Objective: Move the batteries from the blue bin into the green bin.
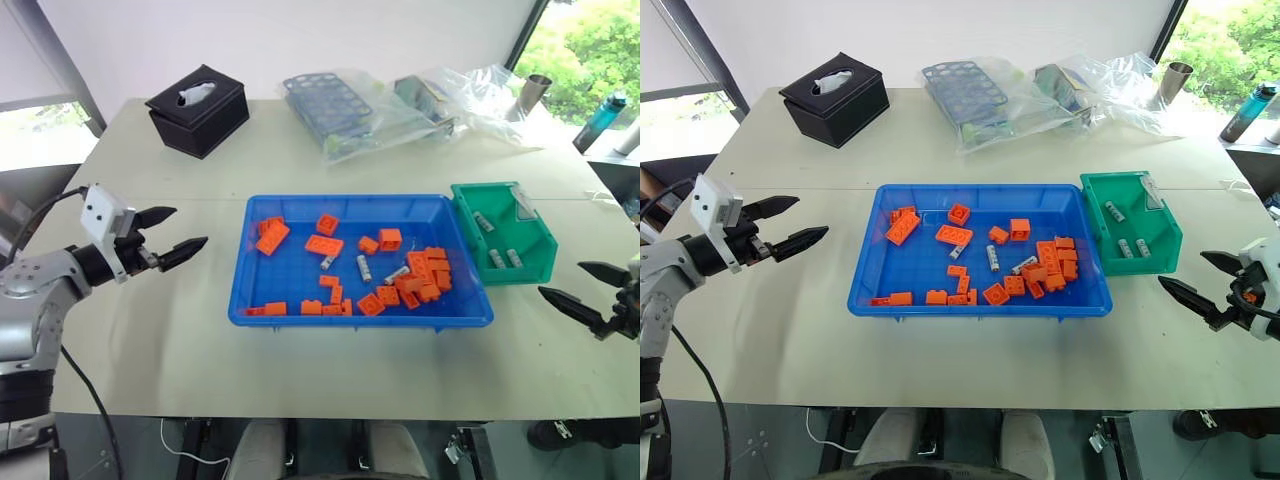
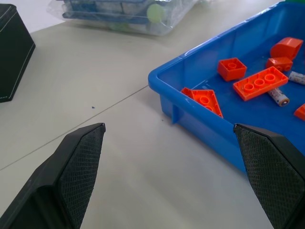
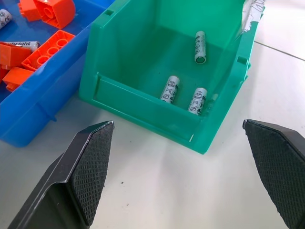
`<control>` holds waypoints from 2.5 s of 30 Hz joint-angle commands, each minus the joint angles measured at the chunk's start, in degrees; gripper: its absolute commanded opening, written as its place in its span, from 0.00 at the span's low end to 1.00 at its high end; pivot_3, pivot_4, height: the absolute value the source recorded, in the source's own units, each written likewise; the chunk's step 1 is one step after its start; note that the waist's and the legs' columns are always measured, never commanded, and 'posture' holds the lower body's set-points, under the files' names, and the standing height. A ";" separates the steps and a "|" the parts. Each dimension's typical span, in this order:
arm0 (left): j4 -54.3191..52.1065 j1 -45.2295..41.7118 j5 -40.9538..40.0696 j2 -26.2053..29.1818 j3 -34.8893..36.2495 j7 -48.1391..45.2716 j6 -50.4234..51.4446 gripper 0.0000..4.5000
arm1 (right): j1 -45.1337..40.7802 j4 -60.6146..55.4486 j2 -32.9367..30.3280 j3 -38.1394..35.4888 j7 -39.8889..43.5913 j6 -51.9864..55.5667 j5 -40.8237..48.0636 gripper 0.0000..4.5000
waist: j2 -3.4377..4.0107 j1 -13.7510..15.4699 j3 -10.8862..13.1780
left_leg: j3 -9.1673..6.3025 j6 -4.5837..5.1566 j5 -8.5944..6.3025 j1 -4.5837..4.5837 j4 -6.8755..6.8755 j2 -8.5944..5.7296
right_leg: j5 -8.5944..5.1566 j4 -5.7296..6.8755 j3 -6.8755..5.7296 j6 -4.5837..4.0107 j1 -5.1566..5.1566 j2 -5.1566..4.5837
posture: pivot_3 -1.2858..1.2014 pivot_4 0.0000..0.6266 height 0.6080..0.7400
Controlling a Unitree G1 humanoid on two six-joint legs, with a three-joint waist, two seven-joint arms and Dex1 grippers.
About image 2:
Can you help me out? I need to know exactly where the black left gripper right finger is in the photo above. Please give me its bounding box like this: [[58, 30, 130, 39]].
[[233, 123, 305, 229]]

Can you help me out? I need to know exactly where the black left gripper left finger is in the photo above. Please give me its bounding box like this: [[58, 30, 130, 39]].
[[0, 123, 106, 229]]

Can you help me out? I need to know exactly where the black stitched box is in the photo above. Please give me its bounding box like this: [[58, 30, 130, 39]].
[[0, 4, 36, 104]]

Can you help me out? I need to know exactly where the white AA battery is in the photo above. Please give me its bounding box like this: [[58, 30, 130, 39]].
[[267, 87, 290, 106], [288, 71, 305, 85]]

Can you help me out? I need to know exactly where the blue plastic tray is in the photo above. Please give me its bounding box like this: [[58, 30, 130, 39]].
[[148, 1, 305, 176]]

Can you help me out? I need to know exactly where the long orange brick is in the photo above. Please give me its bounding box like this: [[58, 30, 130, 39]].
[[233, 66, 289, 102]]

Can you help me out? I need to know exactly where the orange triangular brick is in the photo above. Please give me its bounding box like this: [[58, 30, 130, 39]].
[[181, 87, 224, 119]]

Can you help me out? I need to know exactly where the small orange square brick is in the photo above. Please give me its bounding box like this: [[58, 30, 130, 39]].
[[217, 57, 247, 82]]

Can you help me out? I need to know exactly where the orange curved brick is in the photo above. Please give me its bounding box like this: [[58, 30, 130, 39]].
[[270, 37, 304, 60]]

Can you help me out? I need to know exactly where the clear plastic bag of items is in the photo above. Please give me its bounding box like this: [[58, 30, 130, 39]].
[[46, 0, 203, 37]]

